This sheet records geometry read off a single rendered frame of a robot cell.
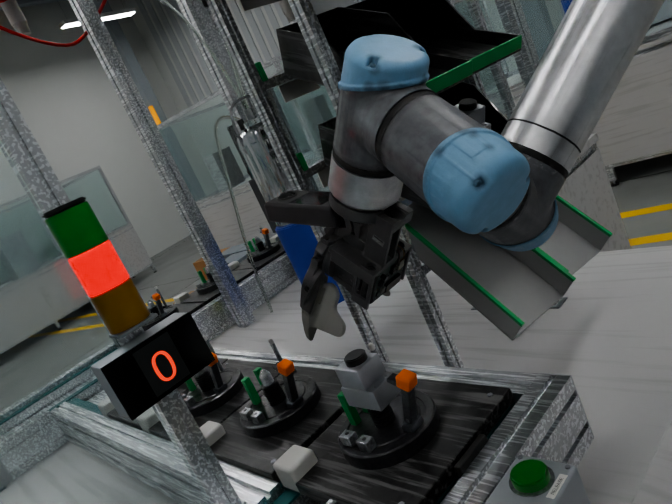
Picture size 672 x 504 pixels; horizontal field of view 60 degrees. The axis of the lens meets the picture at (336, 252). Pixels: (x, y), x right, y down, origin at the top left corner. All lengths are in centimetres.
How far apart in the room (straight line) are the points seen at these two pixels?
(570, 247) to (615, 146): 359
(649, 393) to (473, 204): 55
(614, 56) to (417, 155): 22
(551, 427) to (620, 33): 46
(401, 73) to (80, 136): 1241
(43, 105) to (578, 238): 1210
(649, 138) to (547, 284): 366
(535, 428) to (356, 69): 47
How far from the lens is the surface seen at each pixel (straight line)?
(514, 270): 95
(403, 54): 51
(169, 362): 72
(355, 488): 76
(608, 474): 82
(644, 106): 452
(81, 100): 1312
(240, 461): 94
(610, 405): 92
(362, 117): 50
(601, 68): 59
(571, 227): 108
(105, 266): 70
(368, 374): 75
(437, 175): 44
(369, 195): 55
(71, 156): 1262
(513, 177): 45
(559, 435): 80
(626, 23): 61
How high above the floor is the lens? 140
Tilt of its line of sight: 14 degrees down
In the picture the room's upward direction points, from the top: 25 degrees counter-clockwise
